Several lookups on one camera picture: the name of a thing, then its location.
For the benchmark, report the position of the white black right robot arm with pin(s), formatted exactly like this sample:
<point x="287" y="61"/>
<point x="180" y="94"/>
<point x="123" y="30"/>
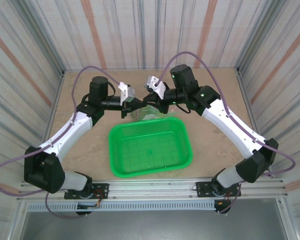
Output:
<point x="230" y="125"/>

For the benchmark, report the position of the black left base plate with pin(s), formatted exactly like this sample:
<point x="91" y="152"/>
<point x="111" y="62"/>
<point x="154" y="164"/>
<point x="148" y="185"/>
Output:
<point x="102" y="188"/>

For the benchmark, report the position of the aluminium rail frame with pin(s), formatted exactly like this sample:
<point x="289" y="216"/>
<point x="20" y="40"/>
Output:
<point x="150" y="186"/>

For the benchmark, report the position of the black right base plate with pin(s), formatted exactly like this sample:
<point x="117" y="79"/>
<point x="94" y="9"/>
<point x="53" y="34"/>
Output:
<point x="202" y="187"/>

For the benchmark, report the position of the clear zip-top bag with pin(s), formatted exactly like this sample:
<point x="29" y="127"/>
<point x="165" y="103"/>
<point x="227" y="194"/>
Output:
<point x="150" y="113"/>

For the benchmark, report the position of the grey metal panel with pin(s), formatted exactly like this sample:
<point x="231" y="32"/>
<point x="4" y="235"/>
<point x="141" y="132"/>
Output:
<point x="150" y="226"/>

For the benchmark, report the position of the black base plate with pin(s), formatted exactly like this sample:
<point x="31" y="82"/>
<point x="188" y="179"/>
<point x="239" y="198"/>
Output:
<point x="102" y="188"/>
<point x="202" y="187"/>

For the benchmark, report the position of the green plastic basket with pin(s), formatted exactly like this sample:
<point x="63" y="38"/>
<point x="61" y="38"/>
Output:
<point x="150" y="152"/>

